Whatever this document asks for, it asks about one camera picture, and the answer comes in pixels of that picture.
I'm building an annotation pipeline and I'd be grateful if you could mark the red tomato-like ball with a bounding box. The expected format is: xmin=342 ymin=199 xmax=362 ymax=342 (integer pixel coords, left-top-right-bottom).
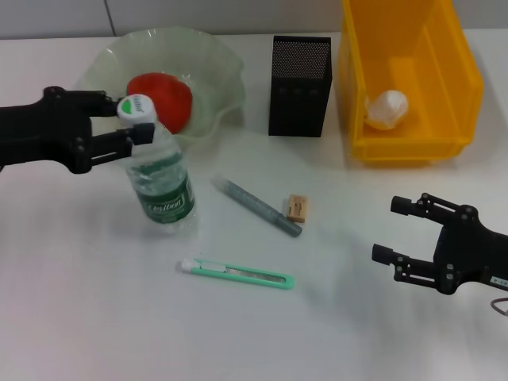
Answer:
xmin=125 ymin=71 xmax=194 ymax=135

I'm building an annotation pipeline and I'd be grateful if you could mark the grey marker pen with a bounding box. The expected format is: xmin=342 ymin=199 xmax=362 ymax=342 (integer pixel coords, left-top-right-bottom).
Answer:
xmin=210 ymin=176 xmax=305 ymax=239

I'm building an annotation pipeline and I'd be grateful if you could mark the green wavy glass fruit plate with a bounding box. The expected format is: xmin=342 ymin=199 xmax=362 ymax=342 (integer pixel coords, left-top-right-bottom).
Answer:
xmin=77 ymin=26 xmax=246 ymax=150

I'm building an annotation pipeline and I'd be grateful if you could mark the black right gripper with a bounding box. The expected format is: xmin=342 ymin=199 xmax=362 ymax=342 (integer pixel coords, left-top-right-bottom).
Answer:
xmin=371 ymin=193 xmax=508 ymax=295

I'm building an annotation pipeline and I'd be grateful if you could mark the white paper ball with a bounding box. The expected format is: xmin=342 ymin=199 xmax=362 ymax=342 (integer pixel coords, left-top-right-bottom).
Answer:
xmin=364 ymin=90 xmax=410 ymax=130

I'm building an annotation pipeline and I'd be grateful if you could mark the tan eraser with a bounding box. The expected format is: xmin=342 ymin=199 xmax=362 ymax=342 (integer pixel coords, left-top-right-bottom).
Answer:
xmin=286 ymin=194 xmax=309 ymax=223

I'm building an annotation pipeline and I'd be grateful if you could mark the yellow plastic bin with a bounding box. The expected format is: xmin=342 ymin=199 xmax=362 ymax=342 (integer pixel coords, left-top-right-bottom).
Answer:
xmin=337 ymin=0 xmax=486 ymax=167

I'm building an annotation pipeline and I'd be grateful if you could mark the black mesh pen holder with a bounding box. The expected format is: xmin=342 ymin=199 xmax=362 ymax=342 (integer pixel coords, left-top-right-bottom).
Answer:
xmin=267 ymin=35 xmax=333 ymax=137

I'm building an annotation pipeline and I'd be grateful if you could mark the clear green-label water bottle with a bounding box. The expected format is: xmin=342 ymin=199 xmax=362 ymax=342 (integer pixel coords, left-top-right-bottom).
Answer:
xmin=116 ymin=93 xmax=198 ymax=235

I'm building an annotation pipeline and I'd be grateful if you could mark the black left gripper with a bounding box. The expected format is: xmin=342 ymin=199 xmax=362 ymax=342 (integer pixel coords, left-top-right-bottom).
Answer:
xmin=0 ymin=86 xmax=156 ymax=175

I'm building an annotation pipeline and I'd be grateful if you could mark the green utility knife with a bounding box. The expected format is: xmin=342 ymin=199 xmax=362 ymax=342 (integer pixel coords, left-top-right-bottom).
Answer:
xmin=176 ymin=257 xmax=296 ymax=291

